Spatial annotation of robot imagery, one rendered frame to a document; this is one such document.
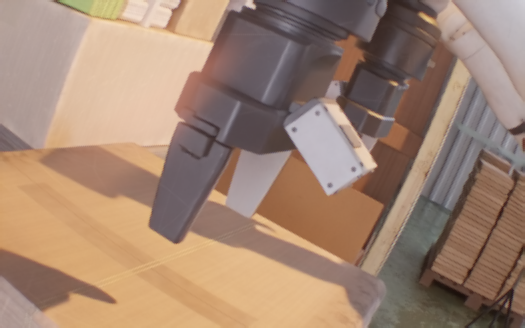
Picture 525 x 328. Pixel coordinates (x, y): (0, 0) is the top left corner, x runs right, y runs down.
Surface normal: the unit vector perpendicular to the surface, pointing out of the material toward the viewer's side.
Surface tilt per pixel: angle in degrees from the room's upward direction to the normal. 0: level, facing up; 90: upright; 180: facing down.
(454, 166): 90
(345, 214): 90
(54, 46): 91
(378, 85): 90
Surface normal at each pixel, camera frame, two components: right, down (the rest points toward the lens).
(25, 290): 0.40, -0.89
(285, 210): -0.33, 0.06
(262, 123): 0.36, 0.36
